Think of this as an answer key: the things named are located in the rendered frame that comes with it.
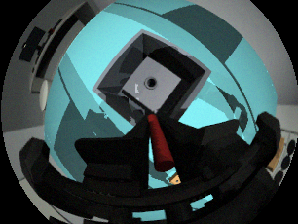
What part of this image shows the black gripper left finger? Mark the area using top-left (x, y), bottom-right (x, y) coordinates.
top-left (74, 116), bottom-right (149, 190)

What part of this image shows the dark red peg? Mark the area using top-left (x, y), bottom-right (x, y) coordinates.
top-left (148, 115), bottom-right (175, 173)

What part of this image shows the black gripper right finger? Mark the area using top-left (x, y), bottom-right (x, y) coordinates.
top-left (158, 115), bottom-right (240, 183)

